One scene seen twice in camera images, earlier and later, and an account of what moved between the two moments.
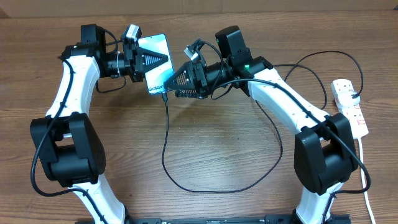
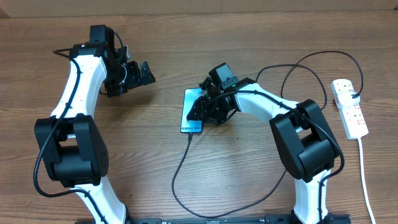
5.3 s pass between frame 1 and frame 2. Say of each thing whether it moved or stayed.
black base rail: stayed
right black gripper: moved
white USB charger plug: stayed
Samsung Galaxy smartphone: moved
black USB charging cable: moved
